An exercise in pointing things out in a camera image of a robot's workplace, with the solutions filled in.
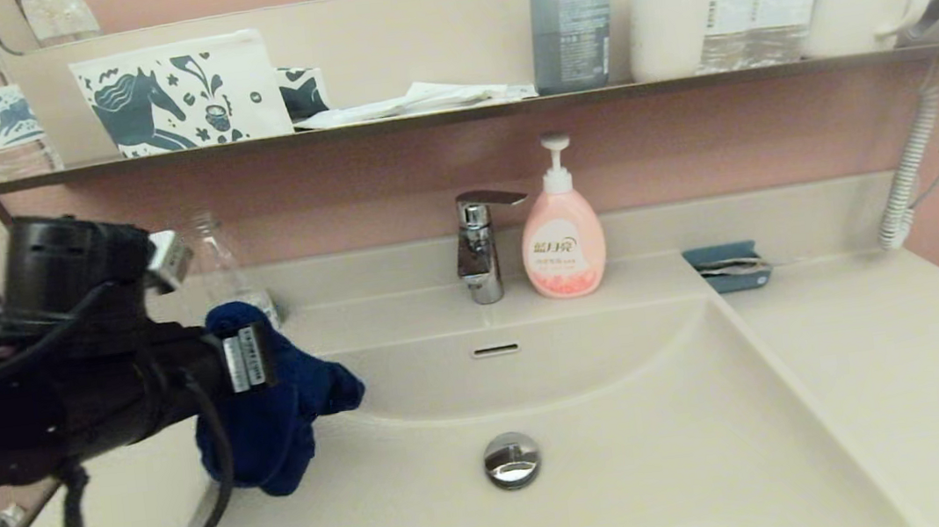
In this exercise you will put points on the chrome drain stopper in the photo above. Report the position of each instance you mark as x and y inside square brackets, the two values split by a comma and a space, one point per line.
[511, 459]

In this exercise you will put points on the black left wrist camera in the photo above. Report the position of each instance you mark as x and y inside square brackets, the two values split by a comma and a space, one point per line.
[71, 260]

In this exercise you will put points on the beige moulded sink basin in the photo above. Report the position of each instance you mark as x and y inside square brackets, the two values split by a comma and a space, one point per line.
[677, 452]

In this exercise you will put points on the large horse print pouch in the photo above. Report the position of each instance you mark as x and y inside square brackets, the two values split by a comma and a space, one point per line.
[180, 93]

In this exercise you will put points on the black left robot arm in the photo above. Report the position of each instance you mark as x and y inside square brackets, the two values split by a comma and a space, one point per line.
[36, 419]

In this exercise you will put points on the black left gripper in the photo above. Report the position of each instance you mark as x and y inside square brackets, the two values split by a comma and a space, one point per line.
[190, 375]

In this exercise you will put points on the grey toiletry bottle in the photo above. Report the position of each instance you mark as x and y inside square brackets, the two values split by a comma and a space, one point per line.
[572, 20]

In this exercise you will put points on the small clear water bottle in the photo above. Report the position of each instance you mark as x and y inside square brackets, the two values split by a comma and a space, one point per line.
[222, 265]

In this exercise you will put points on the pink soap pump bottle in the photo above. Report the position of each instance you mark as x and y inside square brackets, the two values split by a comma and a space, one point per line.
[563, 244]

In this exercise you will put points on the white paper packets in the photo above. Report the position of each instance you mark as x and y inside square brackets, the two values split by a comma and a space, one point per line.
[424, 98]

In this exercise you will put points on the teal blue box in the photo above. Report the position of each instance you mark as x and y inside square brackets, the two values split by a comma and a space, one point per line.
[721, 257]

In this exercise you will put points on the dark metal wall shelf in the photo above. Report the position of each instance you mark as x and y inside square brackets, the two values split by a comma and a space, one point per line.
[417, 117]

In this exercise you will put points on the chrome sink faucet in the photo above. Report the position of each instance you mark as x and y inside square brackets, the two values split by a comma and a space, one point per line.
[479, 253]

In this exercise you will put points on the blue terry cloth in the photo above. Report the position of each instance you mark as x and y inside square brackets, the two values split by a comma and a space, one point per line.
[276, 427]

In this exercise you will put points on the small blue print pouch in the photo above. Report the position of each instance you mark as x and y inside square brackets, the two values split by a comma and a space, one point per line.
[302, 91]

